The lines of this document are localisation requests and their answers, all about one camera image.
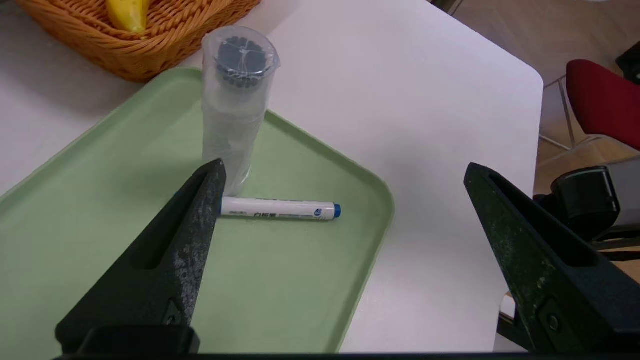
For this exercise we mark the red chair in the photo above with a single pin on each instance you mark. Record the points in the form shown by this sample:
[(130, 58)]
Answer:
[(605, 100)]

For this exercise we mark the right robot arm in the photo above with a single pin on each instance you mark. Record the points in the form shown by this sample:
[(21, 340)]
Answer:
[(585, 200)]

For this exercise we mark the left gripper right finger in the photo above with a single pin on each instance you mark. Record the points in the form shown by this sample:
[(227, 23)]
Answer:
[(565, 290)]

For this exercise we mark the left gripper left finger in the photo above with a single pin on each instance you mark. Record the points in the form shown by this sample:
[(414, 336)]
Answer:
[(165, 270)]

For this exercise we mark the yellow banana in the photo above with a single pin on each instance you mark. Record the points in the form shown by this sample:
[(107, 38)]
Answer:
[(127, 15)]

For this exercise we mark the white bottle with clear cap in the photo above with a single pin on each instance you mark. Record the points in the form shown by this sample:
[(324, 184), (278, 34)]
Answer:
[(235, 115)]

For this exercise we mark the light green plastic tray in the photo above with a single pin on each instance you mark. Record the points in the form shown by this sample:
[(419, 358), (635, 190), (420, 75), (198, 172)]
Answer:
[(275, 275)]

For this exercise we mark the white marker with blue cap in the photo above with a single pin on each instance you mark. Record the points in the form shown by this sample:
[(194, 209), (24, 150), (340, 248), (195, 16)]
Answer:
[(280, 208)]

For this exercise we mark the orange wicker basket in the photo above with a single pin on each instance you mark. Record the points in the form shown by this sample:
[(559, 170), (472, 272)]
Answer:
[(130, 55)]

